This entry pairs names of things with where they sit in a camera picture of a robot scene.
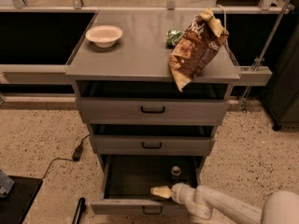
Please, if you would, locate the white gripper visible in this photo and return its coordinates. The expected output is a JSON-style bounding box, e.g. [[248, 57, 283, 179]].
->
[[150, 183, 195, 205]]

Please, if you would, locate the redbull can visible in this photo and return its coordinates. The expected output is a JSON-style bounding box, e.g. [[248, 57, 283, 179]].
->
[[171, 166, 181, 180]]

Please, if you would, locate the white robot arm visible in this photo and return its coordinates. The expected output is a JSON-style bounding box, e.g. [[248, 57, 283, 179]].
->
[[150, 183, 299, 224]]

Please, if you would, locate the grey bottom drawer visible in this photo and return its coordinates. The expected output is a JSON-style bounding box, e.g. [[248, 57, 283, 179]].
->
[[91, 155, 204, 216]]

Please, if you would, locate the grey drawer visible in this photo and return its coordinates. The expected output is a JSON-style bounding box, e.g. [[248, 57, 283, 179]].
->
[[91, 155, 204, 216], [91, 124, 215, 156], [76, 80, 228, 125]]

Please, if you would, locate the grey middle drawer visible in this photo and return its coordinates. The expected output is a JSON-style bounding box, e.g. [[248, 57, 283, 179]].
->
[[91, 124, 215, 156]]

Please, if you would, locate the grey drawer cabinet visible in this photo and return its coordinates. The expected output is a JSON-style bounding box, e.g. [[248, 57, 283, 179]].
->
[[64, 8, 241, 161]]

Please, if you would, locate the grey top drawer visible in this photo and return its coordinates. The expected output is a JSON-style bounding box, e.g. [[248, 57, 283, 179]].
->
[[76, 80, 228, 125]]

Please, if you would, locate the dark cabinet at right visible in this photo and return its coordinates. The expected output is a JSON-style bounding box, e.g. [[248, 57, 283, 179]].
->
[[263, 25, 299, 131]]

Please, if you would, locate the green crumpled snack bag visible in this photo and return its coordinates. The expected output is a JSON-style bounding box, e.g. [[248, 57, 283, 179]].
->
[[166, 29, 184, 47]]

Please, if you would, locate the brown chip bag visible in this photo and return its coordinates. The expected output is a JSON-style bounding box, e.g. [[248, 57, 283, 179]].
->
[[168, 8, 229, 91]]

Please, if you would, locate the blue grey object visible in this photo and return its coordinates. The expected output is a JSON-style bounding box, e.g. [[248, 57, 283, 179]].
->
[[0, 170, 15, 198]]

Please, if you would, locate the white bowl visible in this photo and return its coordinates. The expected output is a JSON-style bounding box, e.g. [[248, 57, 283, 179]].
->
[[85, 25, 122, 48]]

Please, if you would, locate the metal diagonal pole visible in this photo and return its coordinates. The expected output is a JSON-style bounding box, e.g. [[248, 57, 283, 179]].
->
[[237, 0, 298, 111]]

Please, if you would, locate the black cylindrical handle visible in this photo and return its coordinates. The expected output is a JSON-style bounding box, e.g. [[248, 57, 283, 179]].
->
[[72, 198, 86, 224]]

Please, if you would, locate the black power adapter with cable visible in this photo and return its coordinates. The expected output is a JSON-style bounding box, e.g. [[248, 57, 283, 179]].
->
[[41, 134, 89, 179]]

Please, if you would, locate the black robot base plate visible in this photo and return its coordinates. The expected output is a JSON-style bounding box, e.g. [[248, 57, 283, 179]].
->
[[0, 175, 43, 224]]

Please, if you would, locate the white cable on counter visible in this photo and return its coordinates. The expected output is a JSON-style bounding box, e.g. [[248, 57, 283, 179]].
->
[[214, 4, 240, 67]]

